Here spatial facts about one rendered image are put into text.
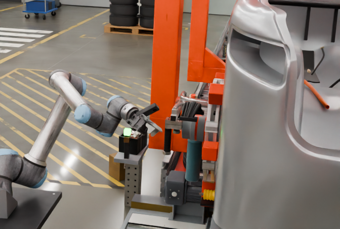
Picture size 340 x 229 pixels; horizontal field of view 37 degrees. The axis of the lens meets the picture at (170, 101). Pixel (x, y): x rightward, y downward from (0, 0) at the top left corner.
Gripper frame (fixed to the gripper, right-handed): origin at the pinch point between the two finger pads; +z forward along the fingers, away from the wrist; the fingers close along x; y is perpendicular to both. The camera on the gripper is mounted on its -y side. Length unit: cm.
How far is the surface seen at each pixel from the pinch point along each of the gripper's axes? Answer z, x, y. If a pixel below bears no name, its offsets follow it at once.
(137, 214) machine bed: -44, -94, 49
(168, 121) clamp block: -9.7, -13.8, -6.5
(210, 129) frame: 12.7, -16.3, -15.4
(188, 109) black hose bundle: -3.3, -13.2, -17.7
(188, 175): -11, -63, 8
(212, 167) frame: 18.3, -30.0, -1.2
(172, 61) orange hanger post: -57, -41, -43
